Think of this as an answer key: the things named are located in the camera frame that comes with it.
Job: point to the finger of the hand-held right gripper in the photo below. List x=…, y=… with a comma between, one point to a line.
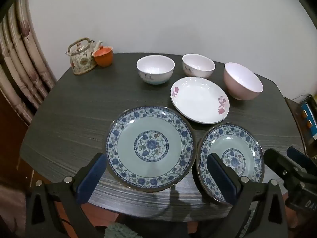
x=297, y=155
x=275, y=158

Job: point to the white bowl with pink print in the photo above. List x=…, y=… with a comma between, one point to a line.
x=198, y=67

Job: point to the large blue floral plate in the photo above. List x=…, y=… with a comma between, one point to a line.
x=148, y=146

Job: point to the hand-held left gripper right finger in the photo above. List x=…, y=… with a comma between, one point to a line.
x=220, y=178

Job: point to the blue box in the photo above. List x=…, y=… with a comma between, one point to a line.
x=308, y=119

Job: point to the beige patterned curtain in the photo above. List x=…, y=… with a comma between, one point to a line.
x=22, y=54

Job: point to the brown wooden cabinet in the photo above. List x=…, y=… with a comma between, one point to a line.
x=12, y=148

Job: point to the white plate with pink flowers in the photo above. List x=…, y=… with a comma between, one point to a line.
x=198, y=99

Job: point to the small blue floral plate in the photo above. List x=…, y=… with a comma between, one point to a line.
x=247, y=143

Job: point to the orange lidded cup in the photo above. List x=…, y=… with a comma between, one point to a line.
x=102, y=57

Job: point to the white bowl with blue print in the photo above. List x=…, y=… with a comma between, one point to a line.
x=154, y=72

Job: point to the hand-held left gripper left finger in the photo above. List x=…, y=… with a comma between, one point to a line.
x=91, y=176

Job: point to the green fuzzy cloth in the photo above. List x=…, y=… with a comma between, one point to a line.
x=118, y=231

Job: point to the floral ceramic teapot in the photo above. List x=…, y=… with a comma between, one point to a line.
x=81, y=59

